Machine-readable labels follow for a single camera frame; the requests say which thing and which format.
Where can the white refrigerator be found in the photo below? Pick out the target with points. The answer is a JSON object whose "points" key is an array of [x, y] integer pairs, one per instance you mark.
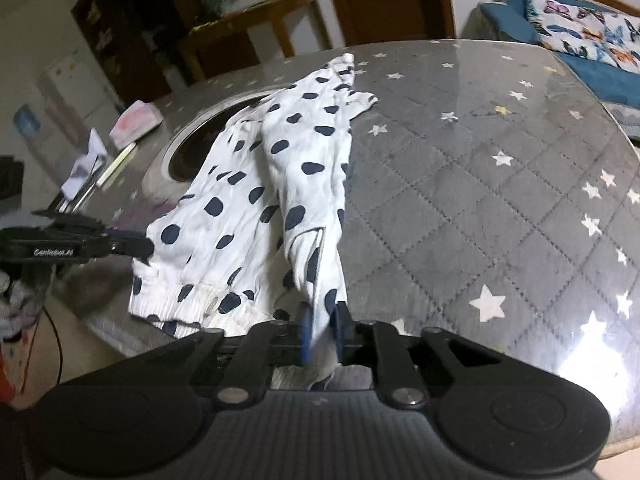
{"points": [[79, 92]]}

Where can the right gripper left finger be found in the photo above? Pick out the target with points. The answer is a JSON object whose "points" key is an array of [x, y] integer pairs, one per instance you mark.
{"points": [[140, 414]]}

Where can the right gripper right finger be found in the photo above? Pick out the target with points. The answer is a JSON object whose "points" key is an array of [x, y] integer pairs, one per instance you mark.
{"points": [[493, 411]]}

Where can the crumpled white paper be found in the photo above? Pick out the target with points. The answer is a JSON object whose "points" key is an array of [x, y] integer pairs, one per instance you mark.
{"points": [[85, 166]]}

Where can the grey star quilted table cover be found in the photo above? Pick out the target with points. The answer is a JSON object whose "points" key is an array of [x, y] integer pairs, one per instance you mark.
{"points": [[490, 193]]}

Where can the butterfly print pillow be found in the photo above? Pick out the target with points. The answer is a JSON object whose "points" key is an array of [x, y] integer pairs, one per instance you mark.
{"points": [[607, 37]]}

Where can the wooden side table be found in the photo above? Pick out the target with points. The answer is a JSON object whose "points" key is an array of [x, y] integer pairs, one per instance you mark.
{"points": [[271, 12]]}

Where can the black round induction cooktop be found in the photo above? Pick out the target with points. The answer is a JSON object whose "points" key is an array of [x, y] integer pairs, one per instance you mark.
{"points": [[188, 152]]}

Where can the white navy polka dot pants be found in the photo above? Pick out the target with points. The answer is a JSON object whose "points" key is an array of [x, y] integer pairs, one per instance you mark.
{"points": [[255, 238]]}

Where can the pink white tissue pack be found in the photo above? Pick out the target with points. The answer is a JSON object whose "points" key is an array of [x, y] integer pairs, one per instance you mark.
{"points": [[136, 121]]}

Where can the dark wooden shelf cabinet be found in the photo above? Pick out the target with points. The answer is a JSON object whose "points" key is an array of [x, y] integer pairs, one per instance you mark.
{"points": [[138, 42]]}

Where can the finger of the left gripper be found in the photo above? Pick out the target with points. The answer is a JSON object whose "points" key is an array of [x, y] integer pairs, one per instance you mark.
{"points": [[129, 243]]}

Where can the blue sofa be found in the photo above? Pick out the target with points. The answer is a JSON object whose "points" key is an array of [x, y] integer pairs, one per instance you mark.
{"points": [[506, 20]]}

